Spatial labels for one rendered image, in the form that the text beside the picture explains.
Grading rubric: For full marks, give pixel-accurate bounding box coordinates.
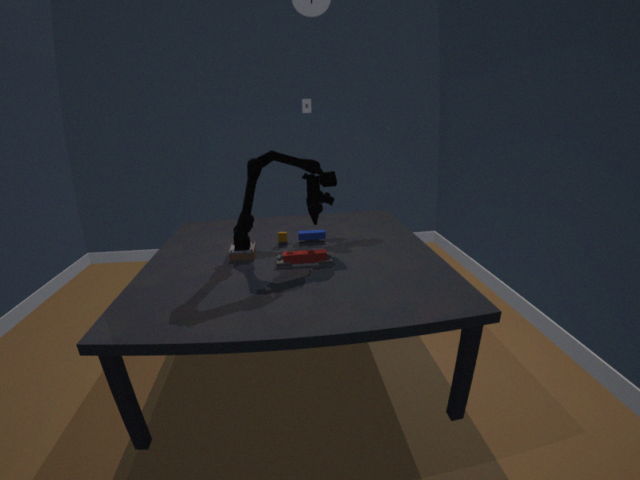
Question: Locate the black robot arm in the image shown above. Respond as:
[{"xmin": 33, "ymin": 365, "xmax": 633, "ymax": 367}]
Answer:
[{"xmin": 233, "ymin": 150, "xmax": 337, "ymax": 251}]

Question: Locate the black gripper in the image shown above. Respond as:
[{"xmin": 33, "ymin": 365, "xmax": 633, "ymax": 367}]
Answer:
[{"xmin": 306, "ymin": 188, "xmax": 322, "ymax": 225}]

